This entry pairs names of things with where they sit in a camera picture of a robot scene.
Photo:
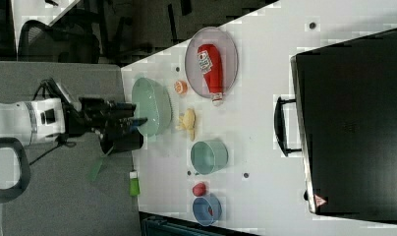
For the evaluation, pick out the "orange slice toy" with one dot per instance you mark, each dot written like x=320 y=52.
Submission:
x=180 y=87

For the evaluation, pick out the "green mug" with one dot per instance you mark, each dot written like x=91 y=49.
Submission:
x=208 y=156

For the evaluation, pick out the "green perforated colander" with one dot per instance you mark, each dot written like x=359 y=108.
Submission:
x=152 y=102

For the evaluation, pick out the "black pot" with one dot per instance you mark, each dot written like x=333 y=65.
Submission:
x=128 y=142

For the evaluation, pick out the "blue bowl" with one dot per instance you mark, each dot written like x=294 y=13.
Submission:
x=200 y=205

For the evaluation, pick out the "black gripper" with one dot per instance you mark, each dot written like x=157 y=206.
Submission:
x=95 y=113

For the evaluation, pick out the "green slotted spatula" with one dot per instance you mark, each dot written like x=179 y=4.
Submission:
x=96 y=167

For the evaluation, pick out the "lilac oval plate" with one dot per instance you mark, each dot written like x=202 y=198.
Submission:
x=229 y=59

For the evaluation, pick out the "black toaster oven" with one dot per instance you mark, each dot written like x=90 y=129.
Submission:
x=346 y=102

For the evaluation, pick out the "red plush ketchup bottle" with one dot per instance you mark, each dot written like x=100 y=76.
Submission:
x=210 y=64

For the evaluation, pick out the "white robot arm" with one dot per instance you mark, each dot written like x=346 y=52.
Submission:
x=72 y=191

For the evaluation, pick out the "red strawberry toy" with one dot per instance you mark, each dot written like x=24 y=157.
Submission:
x=199 y=189

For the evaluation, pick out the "yellow peeled banana toy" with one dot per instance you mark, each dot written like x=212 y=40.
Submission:
x=187 y=122

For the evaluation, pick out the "strawberry toy in bowl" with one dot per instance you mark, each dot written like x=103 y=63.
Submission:
x=210 y=211

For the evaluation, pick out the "black office chair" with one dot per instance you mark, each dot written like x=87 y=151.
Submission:
x=42 y=43

